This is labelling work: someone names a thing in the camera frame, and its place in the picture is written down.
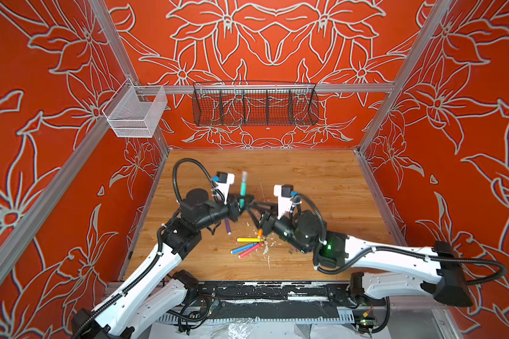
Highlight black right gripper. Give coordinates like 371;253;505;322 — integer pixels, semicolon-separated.
246;198;314;255

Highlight purple marker pen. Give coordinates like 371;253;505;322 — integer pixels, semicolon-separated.
224;218;232;235

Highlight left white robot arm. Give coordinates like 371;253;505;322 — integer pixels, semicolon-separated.
72;189;244;338

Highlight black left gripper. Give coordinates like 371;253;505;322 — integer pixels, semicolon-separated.
196;194;254;232

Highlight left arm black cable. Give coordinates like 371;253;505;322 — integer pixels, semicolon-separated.
69;157;221;339

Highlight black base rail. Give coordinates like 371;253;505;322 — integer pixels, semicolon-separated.
160;279;387;327

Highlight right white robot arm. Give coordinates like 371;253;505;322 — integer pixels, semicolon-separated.
243;195;473;307

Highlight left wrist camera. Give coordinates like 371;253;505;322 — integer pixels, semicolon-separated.
213;172;235;204

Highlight black wire basket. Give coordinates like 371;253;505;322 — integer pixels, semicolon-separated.
192;81;320;127

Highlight pink marker pen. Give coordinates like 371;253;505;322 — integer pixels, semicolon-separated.
238;242;264;258

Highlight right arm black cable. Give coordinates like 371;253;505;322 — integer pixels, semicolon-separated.
292;192;508;285

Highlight aluminium frame rails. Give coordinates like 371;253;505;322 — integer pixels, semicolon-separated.
0;1;452;286

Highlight green marker pen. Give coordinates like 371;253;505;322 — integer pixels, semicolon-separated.
239;178;247;209

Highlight blue marker pen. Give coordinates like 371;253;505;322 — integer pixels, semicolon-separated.
230;242;258;254

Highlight white wire basket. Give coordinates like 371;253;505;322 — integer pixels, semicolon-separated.
103;78;168;138

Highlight yellow marker pen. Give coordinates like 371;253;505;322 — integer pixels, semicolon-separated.
236;237;264;243

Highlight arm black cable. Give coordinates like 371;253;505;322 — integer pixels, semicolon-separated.
292;192;508;285
69;157;221;339

